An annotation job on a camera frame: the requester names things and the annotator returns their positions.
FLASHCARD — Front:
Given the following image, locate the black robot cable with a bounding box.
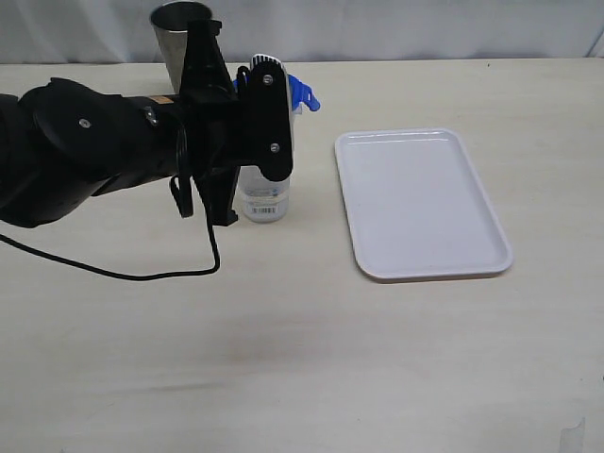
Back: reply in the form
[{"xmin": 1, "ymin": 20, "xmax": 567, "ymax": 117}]
[{"xmin": 0, "ymin": 126, "xmax": 223, "ymax": 282}]

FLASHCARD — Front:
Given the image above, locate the clear plastic tall container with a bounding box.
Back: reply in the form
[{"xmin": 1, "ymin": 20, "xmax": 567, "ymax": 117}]
[{"xmin": 235, "ymin": 101, "xmax": 303, "ymax": 225}]

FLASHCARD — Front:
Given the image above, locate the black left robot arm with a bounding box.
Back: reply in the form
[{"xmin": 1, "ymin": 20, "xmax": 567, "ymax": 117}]
[{"xmin": 1, "ymin": 19, "xmax": 248, "ymax": 228}]

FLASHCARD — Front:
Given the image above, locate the blue plastic lid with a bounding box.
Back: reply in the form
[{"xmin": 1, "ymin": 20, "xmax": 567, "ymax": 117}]
[{"xmin": 233, "ymin": 67, "xmax": 321, "ymax": 115}]

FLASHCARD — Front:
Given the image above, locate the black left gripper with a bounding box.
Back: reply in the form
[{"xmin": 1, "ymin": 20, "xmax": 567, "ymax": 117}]
[{"xmin": 176, "ymin": 19, "xmax": 240, "ymax": 226}]

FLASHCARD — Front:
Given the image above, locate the stainless steel cup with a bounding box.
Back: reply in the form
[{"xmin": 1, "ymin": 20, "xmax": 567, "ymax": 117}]
[{"xmin": 149, "ymin": 1, "xmax": 212, "ymax": 93}]

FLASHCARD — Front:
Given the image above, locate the white backdrop curtain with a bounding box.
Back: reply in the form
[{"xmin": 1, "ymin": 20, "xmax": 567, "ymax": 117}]
[{"xmin": 1, "ymin": 1, "xmax": 603, "ymax": 64}]

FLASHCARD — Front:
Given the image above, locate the white rectangular tray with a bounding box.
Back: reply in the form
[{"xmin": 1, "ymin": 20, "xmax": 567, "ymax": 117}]
[{"xmin": 334, "ymin": 127, "xmax": 513, "ymax": 283}]

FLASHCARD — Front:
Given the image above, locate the wrist camera mount block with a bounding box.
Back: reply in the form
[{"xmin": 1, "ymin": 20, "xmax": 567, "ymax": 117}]
[{"xmin": 243, "ymin": 54, "xmax": 294, "ymax": 182}]

